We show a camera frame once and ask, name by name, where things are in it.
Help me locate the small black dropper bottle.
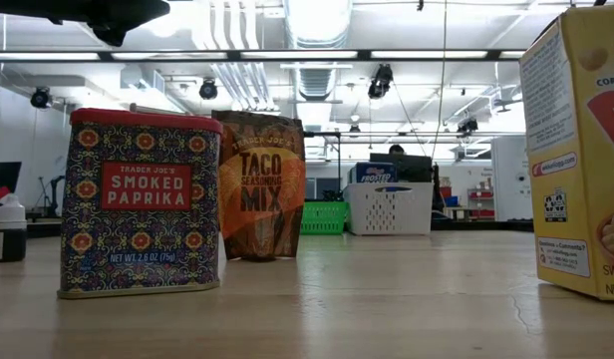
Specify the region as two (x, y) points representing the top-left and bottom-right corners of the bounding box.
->
(0, 193), (29, 263)

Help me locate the yellow Corn Pops cereal box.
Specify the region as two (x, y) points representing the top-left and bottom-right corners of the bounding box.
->
(517, 3), (614, 302)

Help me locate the white building pillar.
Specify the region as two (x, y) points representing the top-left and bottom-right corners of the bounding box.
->
(489, 136), (536, 222)

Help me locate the black aluminium table frame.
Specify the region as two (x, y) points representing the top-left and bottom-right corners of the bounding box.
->
(0, 218), (535, 238)

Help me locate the white plastic basket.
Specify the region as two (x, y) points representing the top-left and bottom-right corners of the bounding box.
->
(343, 181), (436, 237)

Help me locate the blue Frosted Flakes cereal box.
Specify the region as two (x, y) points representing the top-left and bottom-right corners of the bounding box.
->
(349, 162), (399, 184)

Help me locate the thin hanging cable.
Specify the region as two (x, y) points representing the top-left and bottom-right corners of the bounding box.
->
(438, 0), (449, 162)
(392, 82), (429, 157)

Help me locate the shelf with red bins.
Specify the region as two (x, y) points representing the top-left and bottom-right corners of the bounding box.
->
(466, 186), (496, 220)

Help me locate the dark side monitor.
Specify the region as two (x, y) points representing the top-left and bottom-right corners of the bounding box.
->
(0, 161), (23, 220)

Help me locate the silver ceiling air duct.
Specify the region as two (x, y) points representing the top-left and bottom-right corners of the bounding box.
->
(284, 0), (354, 49)

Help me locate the black background monitor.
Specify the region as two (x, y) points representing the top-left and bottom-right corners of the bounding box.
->
(369, 153), (434, 183)

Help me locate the smoked paprika tin red lid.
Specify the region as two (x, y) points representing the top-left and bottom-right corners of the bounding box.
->
(56, 107), (224, 300)

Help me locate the black ceiling spotlight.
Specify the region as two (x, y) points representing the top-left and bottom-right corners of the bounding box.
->
(198, 78), (219, 101)
(456, 117), (480, 136)
(30, 86), (53, 110)
(367, 63), (395, 100)

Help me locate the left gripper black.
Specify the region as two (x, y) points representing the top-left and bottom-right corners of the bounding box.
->
(0, 0), (171, 47)

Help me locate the green plastic basket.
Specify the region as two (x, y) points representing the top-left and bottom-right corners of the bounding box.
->
(300, 199), (351, 236)

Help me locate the black ceiling light rail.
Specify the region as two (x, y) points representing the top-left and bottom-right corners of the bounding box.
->
(0, 48), (527, 63)

